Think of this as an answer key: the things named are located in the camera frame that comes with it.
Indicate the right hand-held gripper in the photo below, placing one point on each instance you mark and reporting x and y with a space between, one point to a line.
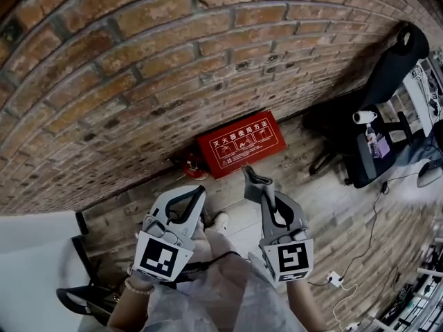
292 258

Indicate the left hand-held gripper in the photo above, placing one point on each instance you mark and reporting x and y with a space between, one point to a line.
157 256

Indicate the grey wiping cloth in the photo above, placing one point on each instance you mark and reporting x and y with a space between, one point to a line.
256 187

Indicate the red fire extinguisher box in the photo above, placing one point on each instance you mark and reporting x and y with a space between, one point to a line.
242 144

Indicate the person's right forearm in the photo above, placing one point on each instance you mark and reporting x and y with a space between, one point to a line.
301 306

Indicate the person's left forearm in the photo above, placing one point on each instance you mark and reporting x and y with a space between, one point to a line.
128 310

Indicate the red fire extinguisher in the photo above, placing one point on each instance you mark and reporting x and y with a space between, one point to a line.
194 168

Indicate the person's white shoe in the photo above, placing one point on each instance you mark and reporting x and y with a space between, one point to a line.
219 220

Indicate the person's white trousers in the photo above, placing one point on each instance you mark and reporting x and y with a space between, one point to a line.
218 247

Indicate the white power strip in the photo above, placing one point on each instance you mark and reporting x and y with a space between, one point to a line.
335 277

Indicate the person's white shirt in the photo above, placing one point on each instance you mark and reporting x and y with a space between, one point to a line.
221 303

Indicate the clear plastic bottle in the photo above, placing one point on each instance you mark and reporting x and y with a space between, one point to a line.
372 138

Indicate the purple packet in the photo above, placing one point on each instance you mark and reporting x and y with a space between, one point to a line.
383 147

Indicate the grey monitor base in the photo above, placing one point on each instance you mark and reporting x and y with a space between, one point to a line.
429 175

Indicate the white equipment rack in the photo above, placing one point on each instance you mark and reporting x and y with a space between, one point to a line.
415 296

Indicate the white table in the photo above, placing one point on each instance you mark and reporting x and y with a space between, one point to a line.
31 272

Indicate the black office chair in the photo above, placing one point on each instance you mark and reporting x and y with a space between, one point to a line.
380 81

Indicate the white shelf unit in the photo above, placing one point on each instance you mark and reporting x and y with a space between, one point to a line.
415 92

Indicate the black table frame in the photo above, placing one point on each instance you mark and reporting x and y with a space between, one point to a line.
90 303

